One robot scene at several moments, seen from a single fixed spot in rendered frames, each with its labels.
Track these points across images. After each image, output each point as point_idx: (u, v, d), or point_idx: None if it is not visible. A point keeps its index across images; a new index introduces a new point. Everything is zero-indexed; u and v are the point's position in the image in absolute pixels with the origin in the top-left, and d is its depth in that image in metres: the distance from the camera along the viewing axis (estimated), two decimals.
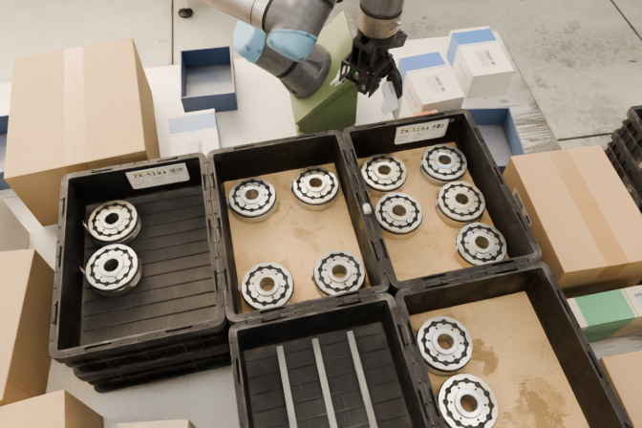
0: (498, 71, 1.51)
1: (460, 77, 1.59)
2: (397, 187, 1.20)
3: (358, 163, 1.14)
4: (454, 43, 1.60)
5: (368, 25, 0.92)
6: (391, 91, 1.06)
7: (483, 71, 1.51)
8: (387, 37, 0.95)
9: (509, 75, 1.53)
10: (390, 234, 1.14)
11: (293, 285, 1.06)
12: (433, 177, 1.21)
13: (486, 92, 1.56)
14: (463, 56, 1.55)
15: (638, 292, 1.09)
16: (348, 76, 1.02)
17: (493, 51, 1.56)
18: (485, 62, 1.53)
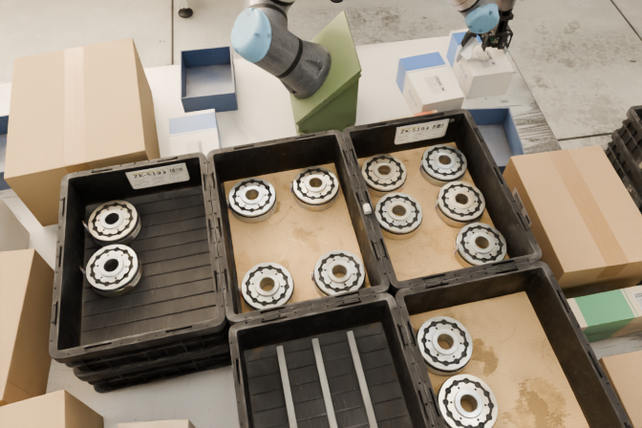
0: (498, 71, 1.51)
1: (460, 77, 1.59)
2: (397, 187, 1.20)
3: (358, 163, 1.14)
4: (454, 43, 1.60)
5: (508, 3, 1.37)
6: None
7: (483, 72, 1.51)
8: None
9: (509, 75, 1.53)
10: (390, 234, 1.14)
11: (293, 285, 1.06)
12: (433, 177, 1.22)
13: (486, 92, 1.56)
14: (463, 56, 1.55)
15: (638, 292, 1.09)
16: (489, 44, 1.46)
17: (493, 51, 1.56)
18: (485, 62, 1.53)
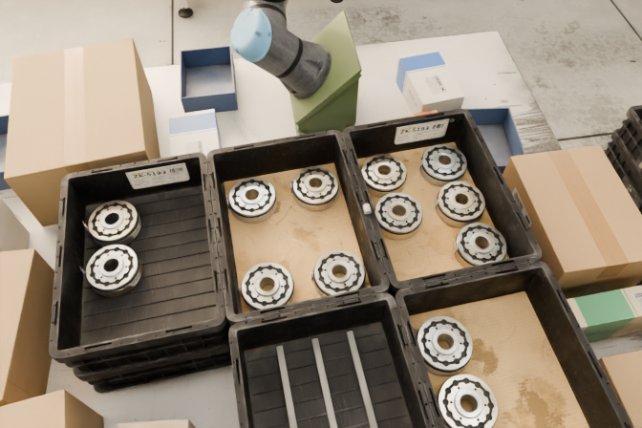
0: None
1: None
2: (397, 187, 1.20)
3: (358, 163, 1.14)
4: None
5: None
6: None
7: None
8: None
9: None
10: (390, 234, 1.14)
11: (293, 285, 1.06)
12: (433, 177, 1.22)
13: None
14: None
15: (638, 292, 1.09)
16: None
17: None
18: None
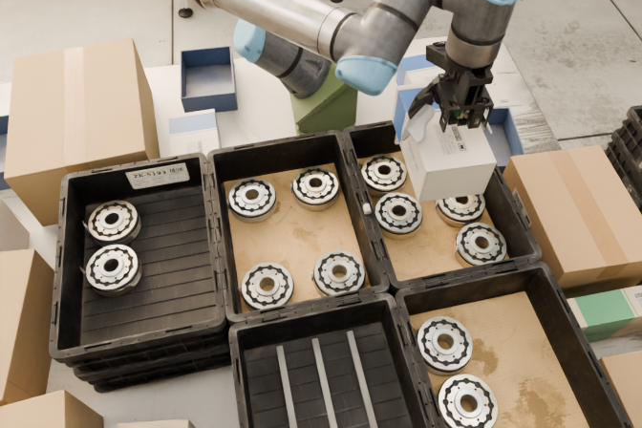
0: (468, 162, 0.89)
1: (410, 164, 0.97)
2: (397, 187, 1.20)
3: (358, 163, 1.14)
4: (401, 107, 0.98)
5: (483, 55, 0.74)
6: None
7: (444, 162, 0.89)
8: None
9: (489, 169, 0.90)
10: (390, 234, 1.14)
11: (293, 285, 1.06)
12: None
13: (451, 192, 0.94)
14: None
15: (638, 292, 1.09)
16: (453, 121, 0.84)
17: None
18: (449, 145, 0.91)
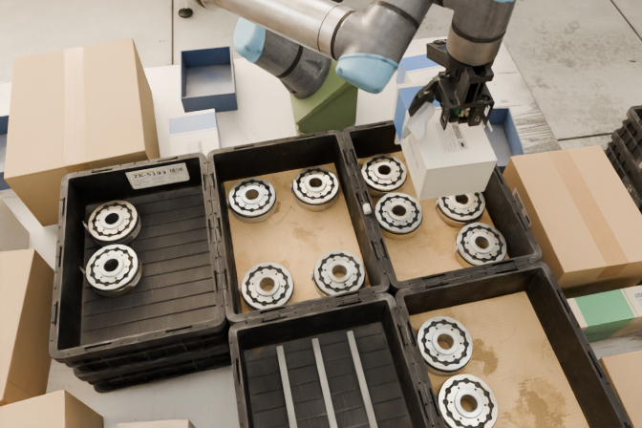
0: (469, 160, 0.89)
1: (410, 162, 0.97)
2: (397, 187, 1.20)
3: (358, 163, 1.14)
4: (401, 105, 0.98)
5: (484, 53, 0.74)
6: None
7: (444, 160, 0.89)
8: None
9: (489, 167, 0.90)
10: (390, 234, 1.14)
11: (293, 285, 1.06)
12: None
13: (452, 190, 0.94)
14: None
15: (638, 292, 1.09)
16: (454, 119, 0.84)
17: None
18: (450, 143, 0.91)
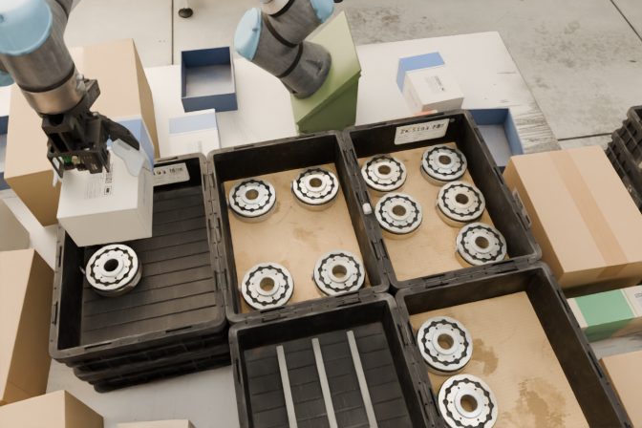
0: (106, 207, 0.83)
1: None
2: (397, 187, 1.20)
3: (358, 163, 1.14)
4: None
5: (47, 102, 0.69)
6: (125, 147, 0.85)
7: (80, 207, 0.83)
8: (79, 99, 0.73)
9: (135, 214, 0.85)
10: (390, 234, 1.14)
11: (293, 285, 1.06)
12: (433, 177, 1.22)
13: (110, 236, 0.89)
14: (63, 176, 0.87)
15: (638, 292, 1.09)
16: (68, 166, 0.78)
17: (121, 163, 0.88)
18: (95, 188, 0.85)
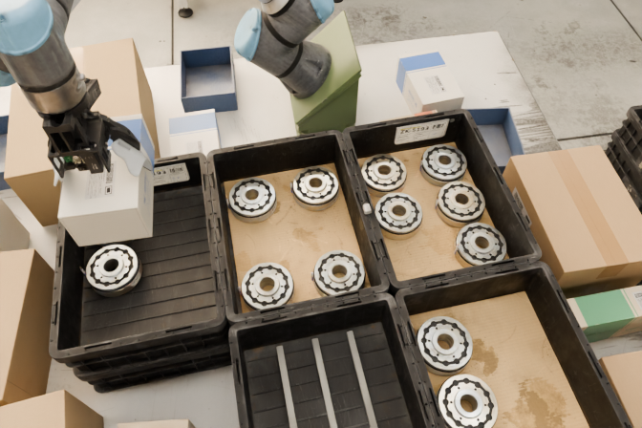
0: (107, 207, 0.83)
1: None
2: (397, 187, 1.20)
3: (358, 163, 1.14)
4: None
5: (48, 102, 0.69)
6: (125, 147, 0.85)
7: (81, 207, 0.83)
8: (80, 99, 0.73)
9: (135, 214, 0.85)
10: (390, 234, 1.14)
11: (293, 285, 1.06)
12: (433, 177, 1.22)
13: (111, 236, 0.89)
14: (63, 175, 0.87)
15: (638, 292, 1.09)
16: (68, 166, 0.78)
17: (122, 163, 0.88)
18: (96, 188, 0.85)
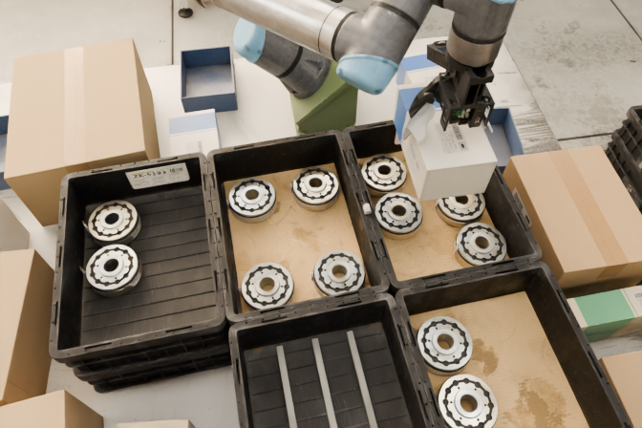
0: (469, 161, 0.89)
1: (410, 163, 0.97)
2: (397, 187, 1.20)
3: (358, 163, 1.14)
4: (402, 106, 0.98)
5: (484, 53, 0.74)
6: None
7: (445, 161, 0.89)
8: None
9: (490, 168, 0.90)
10: (390, 234, 1.14)
11: (293, 285, 1.06)
12: None
13: (452, 191, 0.94)
14: None
15: (638, 292, 1.09)
16: (454, 120, 0.84)
17: None
18: (450, 144, 0.91)
